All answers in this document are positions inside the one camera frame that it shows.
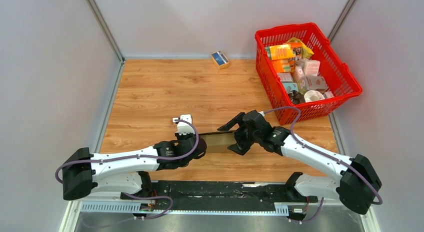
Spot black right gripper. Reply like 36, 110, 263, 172
217, 113, 261, 156

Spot brown cardboard box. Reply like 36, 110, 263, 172
200, 131, 236, 153

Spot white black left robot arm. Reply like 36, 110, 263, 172
58, 134, 207, 200

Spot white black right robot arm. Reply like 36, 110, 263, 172
218, 110, 382, 215

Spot teal small box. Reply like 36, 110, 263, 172
282, 82, 299, 93

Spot small blue yellow box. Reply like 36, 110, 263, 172
211, 51, 230, 70

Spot pink patterned box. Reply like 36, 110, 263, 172
305, 76, 329, 93

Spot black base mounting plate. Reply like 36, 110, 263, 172
135, 180, 318, 212

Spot brown chocolate packet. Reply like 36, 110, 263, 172
287, 90, 305, 105

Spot white tape roll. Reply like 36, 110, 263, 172
303, 90, 325, 102

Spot orange juice carton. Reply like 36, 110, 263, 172
271, 59, 295, 73

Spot orange snack packet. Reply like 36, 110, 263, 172
265, 42, 303, 60

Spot pink white tissue pack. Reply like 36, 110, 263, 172
303, 60, 321, 76

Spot yellow snack bag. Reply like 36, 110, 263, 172
287, 37, 314, 59

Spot red plastic shopping basket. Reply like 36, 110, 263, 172
254, 23, 363, 125

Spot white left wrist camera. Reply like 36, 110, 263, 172
172, 114, 194, 135

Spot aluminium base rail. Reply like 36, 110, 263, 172
67, 182, 372, 215

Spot right aluminium wall post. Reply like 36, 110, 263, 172
327, 0, 358, 42

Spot aluminium wall post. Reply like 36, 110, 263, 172
86, 0, 126, 64
327, 0, 358, 42

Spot left aluminium wall post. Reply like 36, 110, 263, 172
86, 0, 126, 64

